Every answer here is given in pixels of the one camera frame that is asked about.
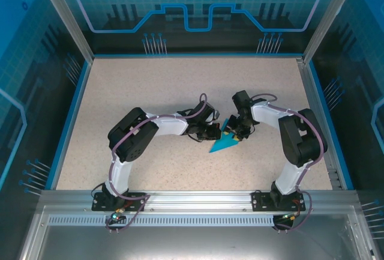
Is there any blue cloth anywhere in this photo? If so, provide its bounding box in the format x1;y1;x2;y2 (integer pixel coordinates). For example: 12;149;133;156
208;118;241;154

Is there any aluminium mounting rail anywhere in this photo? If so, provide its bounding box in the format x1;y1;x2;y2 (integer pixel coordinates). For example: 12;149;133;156
38;190;359;213

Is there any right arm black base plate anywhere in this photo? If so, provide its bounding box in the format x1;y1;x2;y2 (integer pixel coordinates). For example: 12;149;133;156
251;190;304;212

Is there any aluminium side rail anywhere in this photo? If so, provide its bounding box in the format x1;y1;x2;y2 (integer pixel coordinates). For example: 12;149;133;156
295;57;344;190

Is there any slotted metal cable duct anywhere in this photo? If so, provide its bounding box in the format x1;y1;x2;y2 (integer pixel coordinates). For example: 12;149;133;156
47;215;351;227

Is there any cable connector with green light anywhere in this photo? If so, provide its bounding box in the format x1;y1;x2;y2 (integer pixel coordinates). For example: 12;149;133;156
280;211;301;222
109;208;126;223

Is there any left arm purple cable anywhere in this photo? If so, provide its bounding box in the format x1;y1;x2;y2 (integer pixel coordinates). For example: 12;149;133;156
105;92;208;234

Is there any aluminium frame post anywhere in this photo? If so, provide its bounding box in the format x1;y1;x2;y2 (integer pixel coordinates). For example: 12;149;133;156
33;0;95;62
301;0;362;64

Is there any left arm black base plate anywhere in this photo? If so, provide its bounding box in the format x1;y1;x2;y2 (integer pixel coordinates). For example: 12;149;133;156
91;192;147;213

